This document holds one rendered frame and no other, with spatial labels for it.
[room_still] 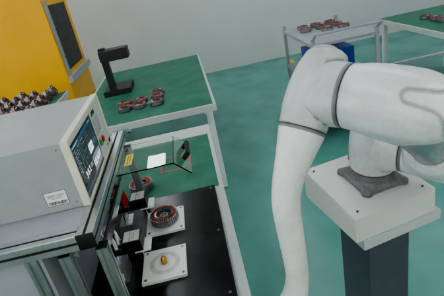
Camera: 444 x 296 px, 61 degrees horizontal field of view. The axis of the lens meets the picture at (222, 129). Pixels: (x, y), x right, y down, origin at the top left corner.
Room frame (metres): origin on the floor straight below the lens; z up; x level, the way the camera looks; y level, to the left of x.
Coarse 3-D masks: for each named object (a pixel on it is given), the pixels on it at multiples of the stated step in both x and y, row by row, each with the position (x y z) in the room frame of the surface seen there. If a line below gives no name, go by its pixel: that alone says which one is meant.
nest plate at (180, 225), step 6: (180, 210) 1.30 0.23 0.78; (180, 216) 1.26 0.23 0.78; (150, 222) 1.26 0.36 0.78; (180, 222) 1.22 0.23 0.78; (150, 228) 1.23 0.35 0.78; (156, 228) 1.22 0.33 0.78; (162, 228) 1.21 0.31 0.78; (168, 228) 1.20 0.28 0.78; (174, 228) 1.19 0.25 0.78; (180, 228) 1.19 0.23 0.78; (150, 234) 1.19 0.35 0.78; (156, 234) 1.18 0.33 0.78; (162, 234) 1.18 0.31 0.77
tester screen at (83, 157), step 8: (88, 120) 1.17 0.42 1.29; (88, 128) 1.14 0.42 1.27; (80, 136) 1.04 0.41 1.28; (88, 136) 1.11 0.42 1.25; (80, 144) 1.02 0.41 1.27; (88, 144) 1.09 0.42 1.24; (96, 144) 1.17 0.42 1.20; (72, 152) 0.94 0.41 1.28; (80, 152) 1.00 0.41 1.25; (88, 152) 1.06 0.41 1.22; (80, 160) 0.98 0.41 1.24; (88, 160) 1.04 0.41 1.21; (80, 168) 0.95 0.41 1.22; (88, 192) 0.94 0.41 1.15
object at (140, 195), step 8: (136, 192) 1.28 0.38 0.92; (144, 192) 1.27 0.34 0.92; (128, 200) 1.27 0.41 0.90; (136, 200) 1.22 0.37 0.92; (144, 200) 1.22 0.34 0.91; (152, 200) 1.26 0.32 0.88; (120, 208) 1.23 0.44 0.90; (128, 208) 1.22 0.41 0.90; (136, 208) 1.22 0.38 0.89; (144, 208) 1.23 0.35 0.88
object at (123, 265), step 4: (124, 256) 1.04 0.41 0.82; (128, 256) 1.05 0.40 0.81; (120, 260) 1.02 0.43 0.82; (124, 260) 1.02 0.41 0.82; (128, 260) 1.03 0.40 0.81; (120, 264) 1.00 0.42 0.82; (124, 264) 1.00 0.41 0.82; (128, 264) 1.02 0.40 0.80; (120, 268) 0.98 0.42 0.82; (124, 268) 0.98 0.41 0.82; (128, 268) 1.00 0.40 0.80; (124, 272) 0.97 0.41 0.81; (128, 272) 0.99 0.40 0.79; (124, 276) 0.97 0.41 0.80; (128, 276) 0.98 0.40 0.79; (128, 280) 0.97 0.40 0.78
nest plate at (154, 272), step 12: (156, 252) 1.08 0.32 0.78; (168, 252) 1.06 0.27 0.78; (180, 252) 1.05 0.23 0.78; (144, 264) 1.03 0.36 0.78; (156, 264) 1.02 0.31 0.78; (168, 264) 1.00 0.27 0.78; (180, 264) 0.99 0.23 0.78; (144, 276) 0.97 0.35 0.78; (156, 276) 0.96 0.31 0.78; (168, 276) 0.95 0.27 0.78; (180, 276) 0.94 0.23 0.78
